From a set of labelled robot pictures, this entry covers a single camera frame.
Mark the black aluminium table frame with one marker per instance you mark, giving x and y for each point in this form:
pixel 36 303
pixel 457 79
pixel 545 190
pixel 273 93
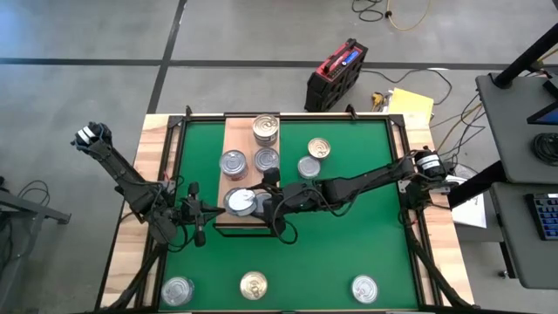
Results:
pixel 305 118

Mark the yellow paper pad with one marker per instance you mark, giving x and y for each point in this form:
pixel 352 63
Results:
pixel 410 104

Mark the red black tool case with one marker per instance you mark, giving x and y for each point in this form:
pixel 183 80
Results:
pixel 333 83

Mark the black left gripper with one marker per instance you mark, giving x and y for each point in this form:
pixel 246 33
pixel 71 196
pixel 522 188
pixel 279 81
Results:
pixel 194 213

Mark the grey metal stand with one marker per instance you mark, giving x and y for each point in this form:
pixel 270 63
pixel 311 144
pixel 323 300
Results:
pixel 30 209

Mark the green table mat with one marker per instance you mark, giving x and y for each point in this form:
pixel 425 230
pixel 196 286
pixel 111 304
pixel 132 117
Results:
pixel 305 261

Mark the plain grey lid can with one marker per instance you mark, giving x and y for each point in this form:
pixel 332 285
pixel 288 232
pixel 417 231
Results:
pixel 308 168

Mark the black pole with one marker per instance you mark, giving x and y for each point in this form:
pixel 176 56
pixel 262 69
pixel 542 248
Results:
pixel 527 56

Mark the yellow plug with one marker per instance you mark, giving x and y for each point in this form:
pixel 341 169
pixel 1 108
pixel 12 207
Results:
pixel 377 101

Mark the wooden board tray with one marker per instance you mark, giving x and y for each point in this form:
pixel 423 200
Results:
pixel 237 131

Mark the white paper sheet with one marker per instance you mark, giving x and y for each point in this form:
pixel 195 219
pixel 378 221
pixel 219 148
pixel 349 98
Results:
pixel 473 213

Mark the tablet screen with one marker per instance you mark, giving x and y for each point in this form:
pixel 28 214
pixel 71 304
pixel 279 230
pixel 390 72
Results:
pixel 547 115

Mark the green label can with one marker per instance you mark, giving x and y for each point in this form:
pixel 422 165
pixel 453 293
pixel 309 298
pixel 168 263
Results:
pixel 266 158

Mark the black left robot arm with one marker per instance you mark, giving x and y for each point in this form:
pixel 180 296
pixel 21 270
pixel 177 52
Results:
pixel 126 179

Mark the grey desk top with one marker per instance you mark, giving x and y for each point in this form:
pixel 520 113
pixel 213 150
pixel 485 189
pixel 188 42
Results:
pixel 519 253
pixel 510 131

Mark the red label can silver lid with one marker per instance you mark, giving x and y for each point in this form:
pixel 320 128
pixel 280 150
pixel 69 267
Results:
pixel 238 178
pixel 234 162

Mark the blue white label can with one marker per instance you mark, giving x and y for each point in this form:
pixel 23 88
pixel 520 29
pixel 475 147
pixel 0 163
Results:
pixel 178 290

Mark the black keyboard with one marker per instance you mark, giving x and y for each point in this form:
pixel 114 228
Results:
pixel 545 216

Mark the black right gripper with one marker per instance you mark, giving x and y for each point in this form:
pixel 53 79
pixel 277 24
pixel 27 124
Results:
pixel 301 196

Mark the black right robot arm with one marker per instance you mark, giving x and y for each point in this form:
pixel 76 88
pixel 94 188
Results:
pixel 375 176

